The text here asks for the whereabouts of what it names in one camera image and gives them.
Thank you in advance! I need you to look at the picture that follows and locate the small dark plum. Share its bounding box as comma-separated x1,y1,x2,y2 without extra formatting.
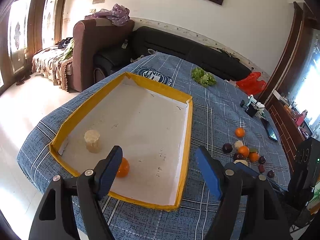
258,156,266,164
233,153,245,161

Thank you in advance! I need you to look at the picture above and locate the small orange tangerine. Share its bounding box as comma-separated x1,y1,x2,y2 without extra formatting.
238,146,250,158

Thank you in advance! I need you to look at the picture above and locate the orange with green leaf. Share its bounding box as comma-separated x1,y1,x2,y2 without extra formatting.
249,148,260,163

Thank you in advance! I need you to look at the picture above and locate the dark red plum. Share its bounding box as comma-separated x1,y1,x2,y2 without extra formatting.
222,143,233,153

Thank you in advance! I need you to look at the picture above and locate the white banana chunk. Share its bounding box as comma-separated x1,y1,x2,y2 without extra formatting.
234,140,244,150

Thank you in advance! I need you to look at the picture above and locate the wrinkled red jujube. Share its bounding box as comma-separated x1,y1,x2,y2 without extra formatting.
258,164,265,173

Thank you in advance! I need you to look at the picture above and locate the white cylinder banana piece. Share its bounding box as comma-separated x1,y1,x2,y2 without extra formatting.
84,129,100,153

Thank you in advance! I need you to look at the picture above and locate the white block banana piece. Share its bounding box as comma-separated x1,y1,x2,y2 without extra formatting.
234,159,248,167

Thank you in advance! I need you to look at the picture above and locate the black smartphone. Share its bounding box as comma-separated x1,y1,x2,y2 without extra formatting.
261,118,278,142

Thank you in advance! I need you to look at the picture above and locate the black box holder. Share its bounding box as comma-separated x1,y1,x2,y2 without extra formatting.
245,102,258,118

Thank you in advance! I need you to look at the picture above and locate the yellow rimmed white tray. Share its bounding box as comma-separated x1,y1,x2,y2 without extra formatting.
49,72,193,211

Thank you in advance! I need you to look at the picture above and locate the red plastic bag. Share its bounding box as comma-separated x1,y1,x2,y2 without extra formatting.
236,72,267,95

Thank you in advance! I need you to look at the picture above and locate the green lettuce bunch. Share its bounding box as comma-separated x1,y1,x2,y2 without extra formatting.
191,67,216,87

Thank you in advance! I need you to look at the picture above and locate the patterned covered couch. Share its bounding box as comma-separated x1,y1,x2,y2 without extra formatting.
31,37,74,91

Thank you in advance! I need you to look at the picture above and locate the black sofa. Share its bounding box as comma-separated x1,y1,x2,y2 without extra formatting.
93,27,252,82

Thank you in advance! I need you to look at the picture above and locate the brown armchair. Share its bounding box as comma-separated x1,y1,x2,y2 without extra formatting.
67,18,135,93

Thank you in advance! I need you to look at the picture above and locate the purple cloth on armchair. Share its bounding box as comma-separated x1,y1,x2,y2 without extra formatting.
85,4,130,27

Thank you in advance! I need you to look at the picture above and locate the wooden glass door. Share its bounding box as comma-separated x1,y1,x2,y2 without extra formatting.
1,0,66,93

